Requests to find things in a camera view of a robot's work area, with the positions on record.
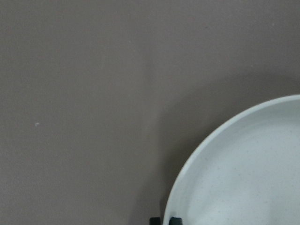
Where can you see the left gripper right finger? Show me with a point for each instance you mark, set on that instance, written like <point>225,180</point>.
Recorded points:
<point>175,218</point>

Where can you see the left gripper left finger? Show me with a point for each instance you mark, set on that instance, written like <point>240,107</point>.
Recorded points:
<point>155,220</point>

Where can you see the round beige plate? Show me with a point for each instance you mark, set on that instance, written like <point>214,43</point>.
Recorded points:
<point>246,172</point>

